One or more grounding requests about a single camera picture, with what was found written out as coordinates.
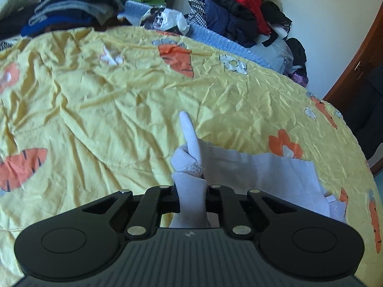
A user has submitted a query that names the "translucent plastic storage bag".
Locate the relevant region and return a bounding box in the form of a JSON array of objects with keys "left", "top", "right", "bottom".
[{"left": 249, "top": 35, "right": 293, "bottom": 74}]

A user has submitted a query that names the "folded dark clothes stack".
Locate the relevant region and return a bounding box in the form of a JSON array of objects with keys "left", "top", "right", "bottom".
[{"left": 1, "top": 0, "right": 124, "bottom": 39}]

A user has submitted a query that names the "dark clothes pile top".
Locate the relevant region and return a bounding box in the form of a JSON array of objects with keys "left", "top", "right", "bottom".
[{"left": 203, "top": 0, "right": 293, "bottom": 47}]

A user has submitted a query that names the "black bag by wall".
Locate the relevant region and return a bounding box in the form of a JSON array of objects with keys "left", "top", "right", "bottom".
[{"left": 286, "top": 38, "right": 307, "bottom": 77}]

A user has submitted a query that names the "navy blue garment on pile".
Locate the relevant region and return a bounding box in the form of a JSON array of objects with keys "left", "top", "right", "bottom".
[{"left": 203, "top": 0, "right": 259, "bottom": 48}]

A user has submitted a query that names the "blue knitted blanket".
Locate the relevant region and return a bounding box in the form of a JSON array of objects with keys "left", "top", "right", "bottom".
[{"left": 119, "top": 0, "right": 273, "bottom": 70}]

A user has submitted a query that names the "crumpled white plastic bag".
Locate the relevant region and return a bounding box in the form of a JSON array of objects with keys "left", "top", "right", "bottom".
[{"left": 140, "top": 5, "right": 190, "bottom": 35}]

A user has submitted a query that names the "light lavender long-sleeve top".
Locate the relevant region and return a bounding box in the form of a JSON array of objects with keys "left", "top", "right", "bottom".
[{"left": 170, "top": 111, "right": 347, "bottom": 229}]

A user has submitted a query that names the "yellow cartoon print quilt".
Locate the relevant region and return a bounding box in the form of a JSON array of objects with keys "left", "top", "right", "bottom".
[{"left": 1, "top": 27, "right": 382, "bottom": 286}]

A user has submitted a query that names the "brown wooden door frame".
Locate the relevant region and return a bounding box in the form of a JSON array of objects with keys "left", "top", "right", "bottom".
[{"left": 324, "top": 5, "right": 382, "bottom": 112}]

